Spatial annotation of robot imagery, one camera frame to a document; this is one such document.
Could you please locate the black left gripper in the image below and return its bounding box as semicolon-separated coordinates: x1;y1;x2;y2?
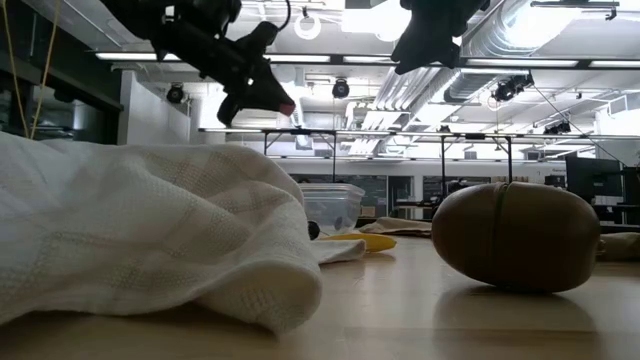
159;19;296;126

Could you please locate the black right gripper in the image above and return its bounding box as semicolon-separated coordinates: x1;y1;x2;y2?
391;0;490;76

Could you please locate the small yellow vegetable toy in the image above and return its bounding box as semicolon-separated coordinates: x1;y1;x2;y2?
319;232;398;254

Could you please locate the brown kiwi toy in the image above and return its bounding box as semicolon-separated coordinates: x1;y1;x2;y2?
431;181;601;294

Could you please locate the clear plastic tupperware container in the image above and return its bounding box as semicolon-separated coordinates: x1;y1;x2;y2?
298;183;366;237

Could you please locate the white checked dish towel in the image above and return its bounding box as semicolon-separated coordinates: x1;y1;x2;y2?
0;130;369;336

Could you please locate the black metal workbench frame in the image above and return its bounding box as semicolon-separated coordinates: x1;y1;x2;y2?
198;127;516;184

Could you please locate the white cable coil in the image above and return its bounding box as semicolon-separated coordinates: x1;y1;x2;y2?
293;10;323;41

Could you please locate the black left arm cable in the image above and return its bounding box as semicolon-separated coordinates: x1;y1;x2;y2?
277;0;293;32

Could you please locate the silver ventilation duct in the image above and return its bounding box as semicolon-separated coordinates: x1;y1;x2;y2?
442;0;566;104

